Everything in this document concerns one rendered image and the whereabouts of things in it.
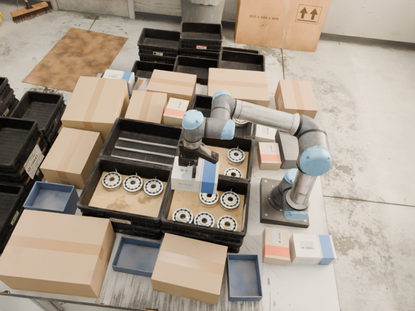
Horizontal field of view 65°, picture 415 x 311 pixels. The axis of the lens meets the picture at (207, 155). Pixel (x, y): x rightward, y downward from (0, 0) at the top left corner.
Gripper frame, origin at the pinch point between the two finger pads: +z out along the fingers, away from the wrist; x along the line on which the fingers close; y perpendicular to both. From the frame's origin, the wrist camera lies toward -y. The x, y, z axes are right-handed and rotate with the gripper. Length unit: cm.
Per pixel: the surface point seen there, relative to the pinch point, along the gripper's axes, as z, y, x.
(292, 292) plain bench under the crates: 41, -52, 34
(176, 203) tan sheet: 27.9, 8.9, 0.7
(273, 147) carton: 34, -44, -50
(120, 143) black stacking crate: 28, 47, -35
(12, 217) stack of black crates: 79, 117, -5
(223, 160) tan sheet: 28.1, -13.5, -30.7
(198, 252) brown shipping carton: 25.0, -5.2, 26.2
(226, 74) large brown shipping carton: 21, -11, -100
